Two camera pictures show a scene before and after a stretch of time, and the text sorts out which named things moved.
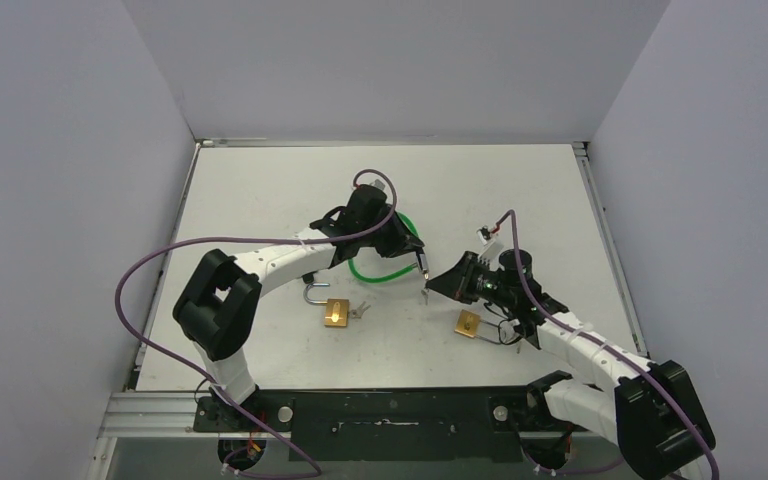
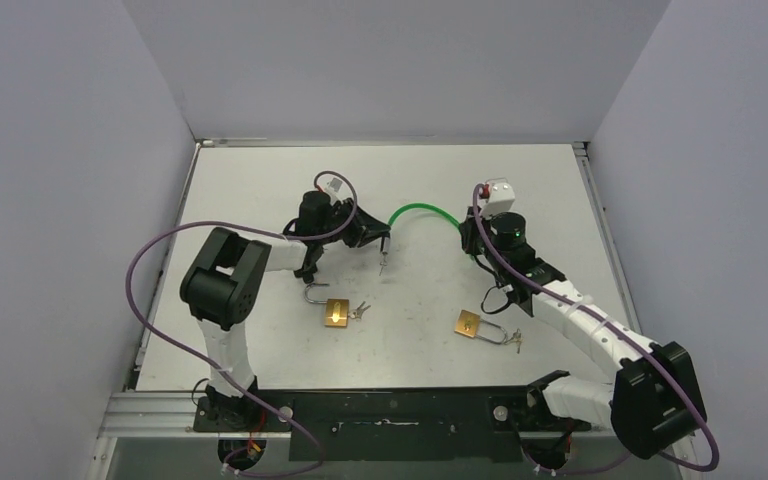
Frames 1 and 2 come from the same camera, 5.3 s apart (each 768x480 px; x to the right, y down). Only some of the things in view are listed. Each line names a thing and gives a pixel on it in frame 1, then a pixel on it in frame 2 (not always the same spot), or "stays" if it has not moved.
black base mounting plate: (389, 425) stays
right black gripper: (466, 279) → (475, 237)
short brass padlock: (337, 310) stays
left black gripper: (402, 241) → (348, 209)
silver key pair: (357, 313) stays
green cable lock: (421, 260) → (421, 206)
